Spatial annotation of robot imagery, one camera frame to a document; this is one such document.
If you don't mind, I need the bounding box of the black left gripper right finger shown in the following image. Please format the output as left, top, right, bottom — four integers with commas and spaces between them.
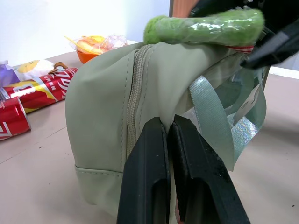
168, 115, 252, 224

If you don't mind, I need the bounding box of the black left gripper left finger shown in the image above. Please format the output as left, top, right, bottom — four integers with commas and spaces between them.
116, 116, 171, 224

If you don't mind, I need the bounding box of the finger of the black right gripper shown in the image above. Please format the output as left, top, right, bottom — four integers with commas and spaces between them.
189, 0, 240, 17
240, 21, 299, 70

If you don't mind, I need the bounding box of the green plush keychain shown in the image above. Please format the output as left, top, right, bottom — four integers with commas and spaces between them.
142, 8, 265, 54

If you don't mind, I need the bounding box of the green zip pouch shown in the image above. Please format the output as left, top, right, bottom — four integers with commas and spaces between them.
65, 42, 272, 224

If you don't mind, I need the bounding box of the clear bag of snacks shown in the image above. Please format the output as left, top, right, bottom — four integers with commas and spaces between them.
64, 35, 129, 56

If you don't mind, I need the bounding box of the orange bowl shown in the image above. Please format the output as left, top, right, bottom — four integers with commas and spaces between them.
76, 47, 104, 65

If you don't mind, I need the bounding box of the red chips tube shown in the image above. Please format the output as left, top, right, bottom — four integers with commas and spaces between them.
1, 67, 79, 114

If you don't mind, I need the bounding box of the small brown hook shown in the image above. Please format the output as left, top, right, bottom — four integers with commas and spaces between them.
54, 61, 69, 74

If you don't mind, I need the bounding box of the red soda can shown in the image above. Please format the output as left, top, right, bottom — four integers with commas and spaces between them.
0, 98, 32, 141

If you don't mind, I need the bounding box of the white yellow snack packet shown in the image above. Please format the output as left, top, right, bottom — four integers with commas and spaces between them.
12, 59, 58, 81

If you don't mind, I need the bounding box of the purple snack packet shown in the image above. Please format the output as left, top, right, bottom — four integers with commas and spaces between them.
0, 60, 21, 88

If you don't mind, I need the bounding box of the orange board with grey frame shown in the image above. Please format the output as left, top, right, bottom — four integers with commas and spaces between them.
168, 0, 199, 19

